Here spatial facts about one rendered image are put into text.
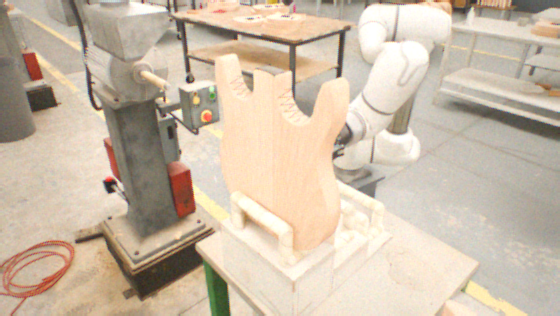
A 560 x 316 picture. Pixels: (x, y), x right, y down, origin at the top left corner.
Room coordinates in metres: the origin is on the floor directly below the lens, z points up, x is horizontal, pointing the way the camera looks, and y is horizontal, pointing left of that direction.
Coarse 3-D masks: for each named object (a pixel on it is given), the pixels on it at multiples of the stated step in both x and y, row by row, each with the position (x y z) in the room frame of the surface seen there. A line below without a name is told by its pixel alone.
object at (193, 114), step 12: (192, 84) 1.73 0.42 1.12; (204, 84) 1.73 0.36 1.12; (216, 84) 1.73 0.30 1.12; (180, 96) 1.69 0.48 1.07; (192, 96) 1.64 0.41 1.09; (204, 96) 1.68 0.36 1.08; (216, 96) 1.72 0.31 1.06; (192, 108) 1.63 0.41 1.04; (204, 108) 1.67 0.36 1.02; (216, 108) 1.72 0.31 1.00; (180, 120) 1.73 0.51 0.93; (192, 120) 1.63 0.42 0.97; (204, 120) 1.66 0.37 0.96; (216, 120) 1.71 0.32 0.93; (192, 132) 1.69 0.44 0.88
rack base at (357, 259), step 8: (336, 232) 0.79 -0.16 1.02; (352, 240) 0.76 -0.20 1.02; (360, 240) 0.76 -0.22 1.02; (368, 240) 0.76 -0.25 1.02; (344, 248) 0.73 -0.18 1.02; (352, 248) 0.73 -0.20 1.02; (360, 248) 0.73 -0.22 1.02; (336, 256) 0.70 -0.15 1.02; (344, 256) 0.70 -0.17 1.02; (352, 256) 0.71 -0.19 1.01; (360, 256) 0.74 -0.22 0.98; (336, 264) 0.67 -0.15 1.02; (344, 264) 0.69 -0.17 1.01; (352, 264) 0.71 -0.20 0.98; (360, 264) 0.74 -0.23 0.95; (336, 272) 0.66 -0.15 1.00; (344, 272) 0.69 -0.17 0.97; (352, 272) 0.72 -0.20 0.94; (336, 280) 0.66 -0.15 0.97; (344, 280) 0.69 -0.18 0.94; (336, 288) 0.67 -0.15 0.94
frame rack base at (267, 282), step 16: (224, 224) 0.73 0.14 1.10; (224, 240) 0.73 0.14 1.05; (240, 240) 0.68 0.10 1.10; (256, 240) 0.68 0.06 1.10; (272, 240) 0.68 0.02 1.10; (224, 256) 0.74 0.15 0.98; (240, 256) 0.68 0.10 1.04; (256, 256) 0.64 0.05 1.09; (272, 256) 0.62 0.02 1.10; (320, 256) 0.62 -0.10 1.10; (240, 272) 0.69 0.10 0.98; (256, 272) 0.64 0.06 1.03; (272, 272) 0.60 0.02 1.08; (288, 272) 0.58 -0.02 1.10; (304, 272) 0.58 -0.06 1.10; (320, 272) 0.61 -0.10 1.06; (256, 288) 0.64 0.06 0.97; (272, 288) 0.60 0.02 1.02; (288, 288) 0.56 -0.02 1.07; (304, 288) 0.58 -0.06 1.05; (320, 288) 0.62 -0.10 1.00; (272, 304) 0.60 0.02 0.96; (288, 304) 0.56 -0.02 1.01; (304, 304) 0.58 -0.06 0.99; (320, 304) 0.62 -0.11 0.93
